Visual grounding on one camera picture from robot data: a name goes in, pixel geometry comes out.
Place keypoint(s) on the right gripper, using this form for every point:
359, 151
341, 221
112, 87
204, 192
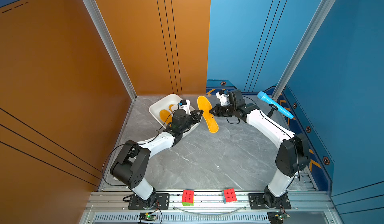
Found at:
218, 113

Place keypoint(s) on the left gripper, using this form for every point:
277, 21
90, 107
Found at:
195, 118

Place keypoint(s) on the white plastic storage box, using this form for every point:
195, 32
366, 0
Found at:
163, 104

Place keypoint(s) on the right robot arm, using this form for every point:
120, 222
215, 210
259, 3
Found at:
293, 149

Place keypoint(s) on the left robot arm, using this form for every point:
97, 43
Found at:
131, 163

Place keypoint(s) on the blue toy microphone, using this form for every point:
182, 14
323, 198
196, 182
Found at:
265, 98

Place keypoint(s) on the black microphone stand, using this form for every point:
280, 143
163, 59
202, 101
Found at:
273, 108

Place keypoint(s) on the left rubik cube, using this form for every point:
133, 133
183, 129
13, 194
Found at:
188, 198

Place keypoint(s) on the rubik cube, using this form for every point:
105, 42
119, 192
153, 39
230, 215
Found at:
229, 196
188, 198

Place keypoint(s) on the right rubik cube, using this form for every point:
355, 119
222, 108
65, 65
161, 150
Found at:
229, 196

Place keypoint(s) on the left green circuit board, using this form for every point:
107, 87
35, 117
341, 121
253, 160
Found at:
147, 218

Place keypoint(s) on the green circuit board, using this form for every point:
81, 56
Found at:
147, 218
278, 218

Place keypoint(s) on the right green circuit board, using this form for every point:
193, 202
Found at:
278, 218

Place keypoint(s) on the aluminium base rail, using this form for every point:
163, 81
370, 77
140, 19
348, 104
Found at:
209, 208

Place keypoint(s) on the right aluminium corner post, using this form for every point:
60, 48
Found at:
317, 20

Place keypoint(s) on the aluminium corner post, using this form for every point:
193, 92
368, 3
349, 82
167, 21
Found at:
317, 20
99, 23

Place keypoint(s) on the left aluminium corner post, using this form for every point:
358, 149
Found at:
99, 23

